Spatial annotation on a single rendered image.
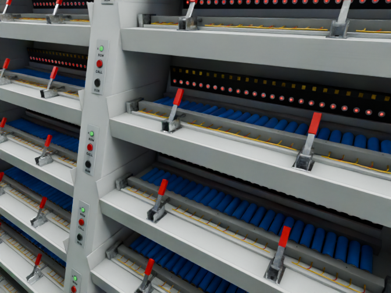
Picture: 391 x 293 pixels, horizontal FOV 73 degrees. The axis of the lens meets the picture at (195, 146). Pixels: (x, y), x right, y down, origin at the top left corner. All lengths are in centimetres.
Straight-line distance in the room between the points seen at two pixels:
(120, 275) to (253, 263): 37
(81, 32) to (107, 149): 29
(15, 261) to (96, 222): 51
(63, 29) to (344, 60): 65
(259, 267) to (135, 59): 52
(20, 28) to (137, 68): 42
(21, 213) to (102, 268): 39
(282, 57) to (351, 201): 24
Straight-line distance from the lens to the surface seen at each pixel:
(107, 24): 68
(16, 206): 111
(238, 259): 54
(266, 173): 46
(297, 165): 45
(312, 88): 59
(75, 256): 83
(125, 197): 69
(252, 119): 58
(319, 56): 45
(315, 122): 46
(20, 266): 116
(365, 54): 45
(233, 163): 47
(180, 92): 56
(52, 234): 94
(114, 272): 78
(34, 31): 93
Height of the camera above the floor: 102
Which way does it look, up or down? 10 degrees down
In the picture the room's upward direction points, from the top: 11 degrees clockwise
